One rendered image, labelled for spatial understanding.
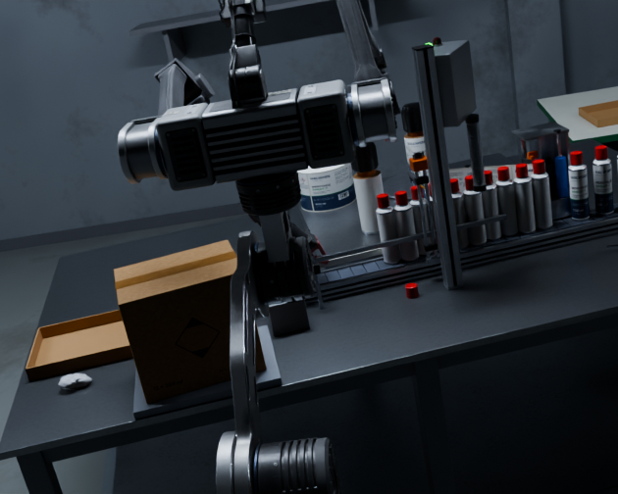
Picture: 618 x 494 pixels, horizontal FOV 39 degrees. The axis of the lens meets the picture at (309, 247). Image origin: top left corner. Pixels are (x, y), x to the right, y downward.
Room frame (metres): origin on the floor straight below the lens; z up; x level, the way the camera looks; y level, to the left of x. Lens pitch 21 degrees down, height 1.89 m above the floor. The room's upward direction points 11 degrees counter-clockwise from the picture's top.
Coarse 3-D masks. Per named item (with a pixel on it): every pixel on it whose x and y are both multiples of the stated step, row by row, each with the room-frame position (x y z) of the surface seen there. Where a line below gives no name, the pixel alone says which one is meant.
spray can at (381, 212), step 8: (384, 200) 2.33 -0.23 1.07; (384, 208) 2.33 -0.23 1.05; (392, 208) 2.34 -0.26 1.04; (384, 216) 2.32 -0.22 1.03; (392, 216) 2.32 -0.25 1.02; (384, 224) 2.32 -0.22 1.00; (392, 224) 2.32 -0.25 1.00; (384, 232) 2.32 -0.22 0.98; (392, 232) 2.32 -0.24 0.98; (384, 240) 2.32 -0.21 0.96; (384, 248) 2.33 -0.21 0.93; (392, 248) 2.32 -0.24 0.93; (384, 256) 2.33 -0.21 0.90; (392, 256) 2.32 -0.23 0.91; (400, 256) 2.33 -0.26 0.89; (392, 264) 2.32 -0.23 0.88
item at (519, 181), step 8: (520, 168) 2.36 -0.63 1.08; (520, 176) 2.36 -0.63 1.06; (528, 176) 2.36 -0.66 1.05; (520, 184) 2.35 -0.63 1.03; (528, 184) 2.35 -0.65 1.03; (520, 192) 2.35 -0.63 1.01; (528, 192) 2.35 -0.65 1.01; (520, 200) 2.35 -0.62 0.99; (528, 200) 2.35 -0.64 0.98; (520, 208) 2.35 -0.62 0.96; (528, 208) 2.35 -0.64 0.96; (520, 216) 2.36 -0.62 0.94; (528, 216) 2.35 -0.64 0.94; (520, 224) 2.36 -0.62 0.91; (528, 224) 2.35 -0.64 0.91; (520, 232) 2.36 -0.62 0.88; (528, 232) 2.35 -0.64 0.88
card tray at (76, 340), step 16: (80, 320) 2.39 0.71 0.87; (96, 320) 2.39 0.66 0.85; (112, 320) 2.40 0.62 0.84; (48, 336) 2.38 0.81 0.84; (64, 336) 2.36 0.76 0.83; (80, 336) 2.34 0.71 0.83; (96, 336) 2.32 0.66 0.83; (112, 336) 2.30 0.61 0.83; (32, 352) 2.23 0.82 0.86; (48, 352) 2.28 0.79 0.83; (64, 352) 2.26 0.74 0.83; (80, 352) 2.23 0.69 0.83; (96, 352) 2.14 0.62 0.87; (112, 352) 2.14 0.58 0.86; (128, 352) 2.14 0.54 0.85; (32, 368) 2.12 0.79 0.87; (48, 368) 2.13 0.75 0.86; (64, 368) 2.13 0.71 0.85; (80, 368) 2.13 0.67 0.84
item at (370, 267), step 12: (600, 216) 2.37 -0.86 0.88; (612, 216) 2.36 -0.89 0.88; (552, 228) 2.35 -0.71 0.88; (504, 240) 2.33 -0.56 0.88; (360, 264) 2.37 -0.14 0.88; (372, 264) 2.35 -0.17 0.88; (384, 264) 2.33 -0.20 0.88; (396, 264) 2.31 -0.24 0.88; (408, 264) 2.30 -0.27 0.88; (324, 276) 2.32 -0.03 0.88; (336, 276) 2.31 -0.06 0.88; (348, 276) 2.29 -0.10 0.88
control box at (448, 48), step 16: (448, 48) 2.25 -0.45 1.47; (464, 48) 2.27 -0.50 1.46; (448, 64) 2.18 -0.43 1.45; (464, 64) 2.26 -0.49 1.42; (448, 80) 2.18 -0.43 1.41; (464, 80) 2.25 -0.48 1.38; (448, 96) 2.18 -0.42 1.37; (464, 96) 2.24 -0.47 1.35; (448, 112) 2.18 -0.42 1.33; (464, 112) 2.22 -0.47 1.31
